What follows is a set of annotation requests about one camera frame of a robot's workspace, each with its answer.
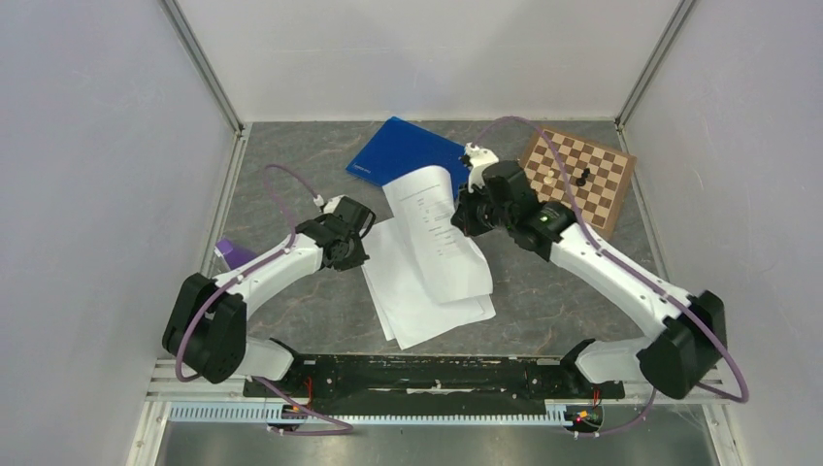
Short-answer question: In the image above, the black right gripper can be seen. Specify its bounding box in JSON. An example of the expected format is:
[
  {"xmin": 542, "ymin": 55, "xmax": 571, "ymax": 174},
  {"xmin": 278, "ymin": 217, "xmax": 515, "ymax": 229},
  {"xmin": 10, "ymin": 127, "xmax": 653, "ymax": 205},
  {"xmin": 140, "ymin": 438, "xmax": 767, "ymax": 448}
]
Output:
[{"xmin": 451, "ymin": 179, "xmax": 513, "ymax": 237}]

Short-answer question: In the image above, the printed text paper sheet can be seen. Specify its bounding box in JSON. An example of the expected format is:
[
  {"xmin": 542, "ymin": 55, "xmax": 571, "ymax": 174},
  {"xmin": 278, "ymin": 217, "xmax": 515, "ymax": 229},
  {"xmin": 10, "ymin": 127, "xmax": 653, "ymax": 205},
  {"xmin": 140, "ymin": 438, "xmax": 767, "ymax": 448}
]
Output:
[{"xmin": 361, "ymin": 216, "xmax": 498, "ymax": 351}]

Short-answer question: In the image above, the blue plastic folder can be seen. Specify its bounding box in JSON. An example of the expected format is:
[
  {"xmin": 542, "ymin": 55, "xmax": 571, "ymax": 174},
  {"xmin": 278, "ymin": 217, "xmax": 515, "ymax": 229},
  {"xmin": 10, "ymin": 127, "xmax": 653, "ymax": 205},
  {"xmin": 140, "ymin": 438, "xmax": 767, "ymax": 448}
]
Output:
[{"xmin": 346, "ymin": 116, "xmax": 469, "ymax": 198}]

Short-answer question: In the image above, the white paper sheet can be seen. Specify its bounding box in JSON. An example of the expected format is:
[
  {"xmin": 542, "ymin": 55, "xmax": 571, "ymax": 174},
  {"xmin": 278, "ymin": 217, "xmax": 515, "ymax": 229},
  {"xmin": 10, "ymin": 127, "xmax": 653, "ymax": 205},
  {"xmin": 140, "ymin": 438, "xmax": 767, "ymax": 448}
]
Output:
[{"xmin": 382, "ymin": 165, "xmax": 493, "ymax": 303}]

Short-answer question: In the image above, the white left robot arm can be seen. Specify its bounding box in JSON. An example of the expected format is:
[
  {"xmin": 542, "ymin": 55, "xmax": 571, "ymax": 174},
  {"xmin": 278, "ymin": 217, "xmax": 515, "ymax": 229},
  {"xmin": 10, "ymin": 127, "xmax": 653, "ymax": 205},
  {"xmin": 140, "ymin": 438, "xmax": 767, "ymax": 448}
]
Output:
[{"xmin": 161, "ymin": 195, "xmax": 376, "ymax": 396}]

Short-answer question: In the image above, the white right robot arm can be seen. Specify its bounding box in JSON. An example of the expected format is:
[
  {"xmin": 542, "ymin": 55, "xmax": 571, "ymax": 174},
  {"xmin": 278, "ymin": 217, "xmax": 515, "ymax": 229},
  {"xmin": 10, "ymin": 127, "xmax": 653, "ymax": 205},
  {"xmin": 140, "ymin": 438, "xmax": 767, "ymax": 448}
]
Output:
[{"xmin": 451, "ymin": 156, "xmax": 726, "ymax": 400}]

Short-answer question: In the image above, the black chess piece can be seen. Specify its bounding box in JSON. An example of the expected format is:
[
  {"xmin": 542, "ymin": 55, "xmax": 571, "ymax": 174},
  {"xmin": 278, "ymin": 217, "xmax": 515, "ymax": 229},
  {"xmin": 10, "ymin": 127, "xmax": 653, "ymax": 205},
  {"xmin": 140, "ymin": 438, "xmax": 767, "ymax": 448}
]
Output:
[{"xmin": 575, "ymin": 168, "xmax": 591, "ymax": 186}]

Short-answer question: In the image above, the wooden chessboard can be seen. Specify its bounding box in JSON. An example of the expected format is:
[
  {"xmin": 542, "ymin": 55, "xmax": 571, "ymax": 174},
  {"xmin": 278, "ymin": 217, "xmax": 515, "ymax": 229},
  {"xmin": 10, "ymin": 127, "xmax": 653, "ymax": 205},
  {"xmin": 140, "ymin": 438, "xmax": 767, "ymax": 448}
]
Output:
[{"xmin": 519, "ymin": 127, "xmax": 637, "ymax": 240}]

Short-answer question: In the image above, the purple plastic object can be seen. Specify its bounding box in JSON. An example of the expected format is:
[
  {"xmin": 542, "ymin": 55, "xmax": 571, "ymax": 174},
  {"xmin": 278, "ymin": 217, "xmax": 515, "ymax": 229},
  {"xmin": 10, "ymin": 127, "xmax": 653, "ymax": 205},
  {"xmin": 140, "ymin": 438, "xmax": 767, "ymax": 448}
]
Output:
[{"xmin": 214, "ymin": 238, "xmax": 257, "ymax": 270}]

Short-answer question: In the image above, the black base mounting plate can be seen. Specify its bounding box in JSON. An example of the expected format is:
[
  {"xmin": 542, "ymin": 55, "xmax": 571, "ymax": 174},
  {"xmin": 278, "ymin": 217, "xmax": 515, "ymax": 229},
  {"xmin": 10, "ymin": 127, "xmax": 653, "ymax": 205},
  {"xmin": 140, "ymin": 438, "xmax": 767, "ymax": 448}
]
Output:
[{"xmin": 275, "ymin": 354, "xmax": 625, "ymax": 416}]

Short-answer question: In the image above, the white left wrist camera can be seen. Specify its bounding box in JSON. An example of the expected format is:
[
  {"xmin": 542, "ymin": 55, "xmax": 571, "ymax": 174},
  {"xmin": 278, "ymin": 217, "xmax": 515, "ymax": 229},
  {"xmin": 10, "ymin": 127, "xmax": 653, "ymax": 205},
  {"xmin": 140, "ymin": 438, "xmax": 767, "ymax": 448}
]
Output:
[{"xmin": 313, "ymin": 195, "xmax": 345, "ymax": 215}]

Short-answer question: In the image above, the white slotted cable duct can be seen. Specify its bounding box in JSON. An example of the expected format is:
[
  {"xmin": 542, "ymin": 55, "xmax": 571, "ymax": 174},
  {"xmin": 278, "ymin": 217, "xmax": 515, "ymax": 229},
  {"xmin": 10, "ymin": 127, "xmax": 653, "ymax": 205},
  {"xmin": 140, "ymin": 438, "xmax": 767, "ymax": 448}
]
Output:
[{"xmin": 168, "ymin": 402, "xmax": 598, "ymax": 427}]

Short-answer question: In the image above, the aluminium frame post right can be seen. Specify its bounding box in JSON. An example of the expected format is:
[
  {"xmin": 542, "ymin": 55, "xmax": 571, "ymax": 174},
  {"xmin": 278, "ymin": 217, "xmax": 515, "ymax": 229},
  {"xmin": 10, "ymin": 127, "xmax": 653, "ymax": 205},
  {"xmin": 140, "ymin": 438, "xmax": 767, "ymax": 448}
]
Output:
[{"xmin": 614, "ymin": 0, "xmax": 698, "ymax": 133}]

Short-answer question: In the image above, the aluminium frame post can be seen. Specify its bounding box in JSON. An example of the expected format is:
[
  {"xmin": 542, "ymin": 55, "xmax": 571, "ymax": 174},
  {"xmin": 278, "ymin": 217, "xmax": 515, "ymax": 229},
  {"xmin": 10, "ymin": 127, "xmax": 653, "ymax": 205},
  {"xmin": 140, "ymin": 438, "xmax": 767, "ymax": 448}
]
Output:
[
  {"xmin": 158, "ymin": 0, "xmax": 246, "ymax": 134},
  {"xmin": 614, "ymin": 0, "xmax": 698, "ymax": 133}
]

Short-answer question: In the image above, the aluminium frame post left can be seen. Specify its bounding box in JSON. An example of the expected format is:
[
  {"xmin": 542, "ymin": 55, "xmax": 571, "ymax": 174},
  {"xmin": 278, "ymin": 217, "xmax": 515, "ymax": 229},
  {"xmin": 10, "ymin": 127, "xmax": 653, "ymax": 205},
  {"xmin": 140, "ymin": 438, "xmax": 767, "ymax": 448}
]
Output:
[{"xmin": 158, "ymin": 0, "xmax": 246, "ymax": 134}]

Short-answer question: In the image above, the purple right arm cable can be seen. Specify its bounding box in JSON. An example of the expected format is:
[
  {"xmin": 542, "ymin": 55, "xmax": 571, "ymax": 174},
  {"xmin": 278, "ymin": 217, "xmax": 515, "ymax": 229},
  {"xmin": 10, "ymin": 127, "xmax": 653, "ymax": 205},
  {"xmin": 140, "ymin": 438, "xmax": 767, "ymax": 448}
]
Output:
[{"xmin": 474, "ymin": 116, "xmax": 751, "ymax": 440}]

